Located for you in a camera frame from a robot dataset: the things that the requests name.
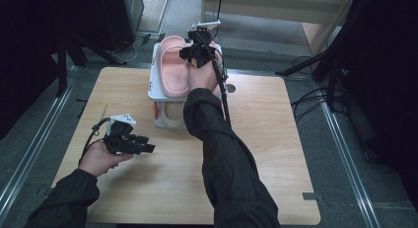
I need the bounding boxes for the black metal stand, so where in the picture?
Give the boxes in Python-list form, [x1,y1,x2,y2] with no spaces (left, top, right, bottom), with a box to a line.
[275,39,349,114]
[55,34,127,98]

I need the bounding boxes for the metal floor rail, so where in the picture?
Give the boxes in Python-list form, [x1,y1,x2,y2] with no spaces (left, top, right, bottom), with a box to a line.
[0,66,78,219]
[319,99,381,228]

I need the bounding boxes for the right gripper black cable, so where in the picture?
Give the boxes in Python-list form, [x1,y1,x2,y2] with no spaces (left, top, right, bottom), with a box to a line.
[193,32,232,127]

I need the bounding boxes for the dark cabinet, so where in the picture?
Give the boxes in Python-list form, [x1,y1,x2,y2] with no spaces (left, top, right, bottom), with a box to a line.
[98,0,146,53]

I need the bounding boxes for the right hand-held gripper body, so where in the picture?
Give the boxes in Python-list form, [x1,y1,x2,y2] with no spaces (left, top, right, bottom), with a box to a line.
[187,20,222,69]

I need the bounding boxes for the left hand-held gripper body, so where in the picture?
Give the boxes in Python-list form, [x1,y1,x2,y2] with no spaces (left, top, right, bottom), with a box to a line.
[103,114,139,156]

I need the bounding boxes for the light wooden partition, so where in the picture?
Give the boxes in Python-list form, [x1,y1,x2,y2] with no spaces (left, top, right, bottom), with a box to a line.
[200,0,358,56]

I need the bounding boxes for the hanging black cable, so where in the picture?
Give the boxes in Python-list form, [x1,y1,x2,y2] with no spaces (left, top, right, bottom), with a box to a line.
[211,0,225,41]

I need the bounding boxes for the person's left hand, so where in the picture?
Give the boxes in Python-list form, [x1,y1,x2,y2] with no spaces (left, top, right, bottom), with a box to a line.
[78,142,135,178]

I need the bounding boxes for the white two-tier shoe rack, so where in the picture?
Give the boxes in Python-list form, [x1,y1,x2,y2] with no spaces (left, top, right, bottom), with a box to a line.
[147,41,228,129]

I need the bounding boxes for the black floor cables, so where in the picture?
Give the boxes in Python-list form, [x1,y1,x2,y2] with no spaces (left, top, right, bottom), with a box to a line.
[290,54,346,122]

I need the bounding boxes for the white floor cable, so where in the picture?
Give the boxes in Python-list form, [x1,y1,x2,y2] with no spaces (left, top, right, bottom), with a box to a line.
[111,38,141,63]

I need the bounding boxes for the cream perforated clog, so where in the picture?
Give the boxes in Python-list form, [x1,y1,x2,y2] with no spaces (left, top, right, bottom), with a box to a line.
[163,102,185,127]

